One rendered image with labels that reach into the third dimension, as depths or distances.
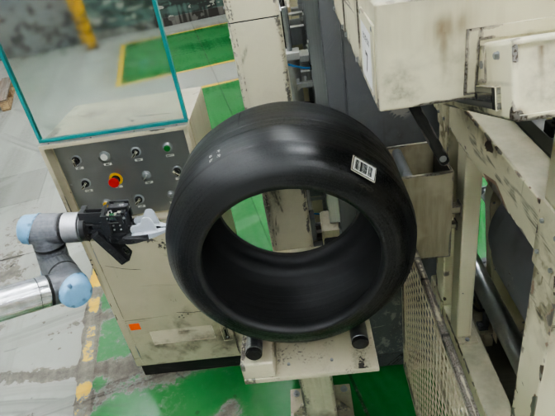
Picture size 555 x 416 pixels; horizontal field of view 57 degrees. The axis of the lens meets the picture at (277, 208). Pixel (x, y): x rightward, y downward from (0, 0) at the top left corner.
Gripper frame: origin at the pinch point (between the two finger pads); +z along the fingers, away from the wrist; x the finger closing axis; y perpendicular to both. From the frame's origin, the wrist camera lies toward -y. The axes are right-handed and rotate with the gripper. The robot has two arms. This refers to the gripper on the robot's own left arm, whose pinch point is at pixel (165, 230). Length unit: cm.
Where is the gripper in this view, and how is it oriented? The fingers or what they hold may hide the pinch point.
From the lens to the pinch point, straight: 129.0
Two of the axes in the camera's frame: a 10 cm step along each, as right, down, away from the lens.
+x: -0.1, -5.5, 8.3
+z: 10.0, -0.4, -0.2
